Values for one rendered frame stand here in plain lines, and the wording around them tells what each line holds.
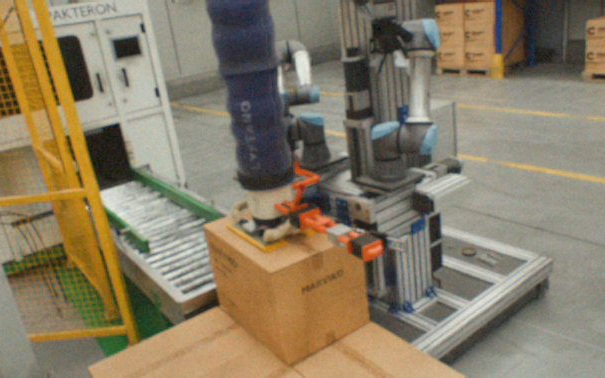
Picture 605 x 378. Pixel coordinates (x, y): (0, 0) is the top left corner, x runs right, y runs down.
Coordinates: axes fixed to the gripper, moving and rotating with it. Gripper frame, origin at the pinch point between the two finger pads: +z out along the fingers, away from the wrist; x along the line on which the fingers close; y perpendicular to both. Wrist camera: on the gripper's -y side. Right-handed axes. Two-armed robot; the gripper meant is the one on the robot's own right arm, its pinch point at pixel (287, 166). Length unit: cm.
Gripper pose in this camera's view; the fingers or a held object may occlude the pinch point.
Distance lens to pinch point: 254.2
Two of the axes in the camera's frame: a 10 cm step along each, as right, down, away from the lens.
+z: 1.3, 9.3, 3.4
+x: 8.3, -2.9, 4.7
